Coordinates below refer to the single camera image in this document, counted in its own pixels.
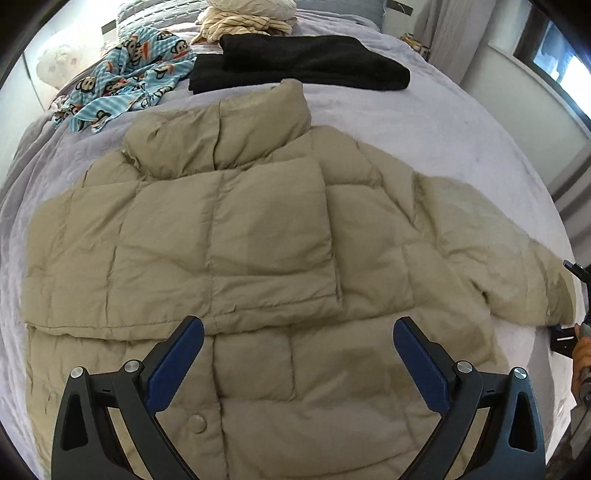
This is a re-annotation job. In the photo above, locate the window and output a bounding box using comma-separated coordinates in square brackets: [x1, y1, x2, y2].
[510, 7, 591, 95]

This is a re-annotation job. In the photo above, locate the lavender bed blanket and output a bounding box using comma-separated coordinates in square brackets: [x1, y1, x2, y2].
[0, 0, 579, 480]

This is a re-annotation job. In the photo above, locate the cream knitted sweater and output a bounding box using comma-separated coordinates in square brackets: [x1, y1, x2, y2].
[205, 0, 297, 21]

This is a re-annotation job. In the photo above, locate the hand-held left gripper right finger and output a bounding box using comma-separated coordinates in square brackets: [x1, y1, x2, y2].
[392, 316, 548, 480]

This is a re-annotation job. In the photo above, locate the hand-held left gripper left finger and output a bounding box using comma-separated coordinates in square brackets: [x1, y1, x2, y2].
[52, 316, 205, 480]

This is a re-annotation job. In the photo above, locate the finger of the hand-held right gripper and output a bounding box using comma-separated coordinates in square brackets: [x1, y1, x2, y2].
[562, 259, 591, 283]
[550, 324, 579, 352]

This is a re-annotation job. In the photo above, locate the white plush toy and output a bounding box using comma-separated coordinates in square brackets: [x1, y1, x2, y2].
[36, 44, 90, 88]

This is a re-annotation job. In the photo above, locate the blue monkey print cloth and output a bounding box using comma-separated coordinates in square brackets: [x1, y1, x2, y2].
[51, 27, 198, 134]

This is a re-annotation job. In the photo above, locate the beige striped cloth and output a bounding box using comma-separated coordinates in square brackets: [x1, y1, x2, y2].
[191, 8, 294, 44]

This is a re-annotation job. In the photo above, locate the beige puffer jacket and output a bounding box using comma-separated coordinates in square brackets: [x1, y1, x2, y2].
[21, 78, 578, 480]

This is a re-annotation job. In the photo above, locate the black folded garment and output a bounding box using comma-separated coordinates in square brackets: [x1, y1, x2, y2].
[187, 33, 411, 95]

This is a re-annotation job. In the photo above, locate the person's right hand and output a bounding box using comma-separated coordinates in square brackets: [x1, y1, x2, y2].
[571, 323, 591, 400]

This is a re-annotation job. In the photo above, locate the patterned box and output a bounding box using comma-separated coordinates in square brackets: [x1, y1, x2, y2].
[401, 32, 434, 60]

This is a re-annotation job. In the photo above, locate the grey quilted pillow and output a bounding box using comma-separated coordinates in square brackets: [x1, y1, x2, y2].
[115, 0, 214, 40]
[294, 0, 386, 32]

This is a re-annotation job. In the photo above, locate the grey curtain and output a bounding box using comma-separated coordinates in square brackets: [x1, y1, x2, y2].
[416, 0, 492, 86]

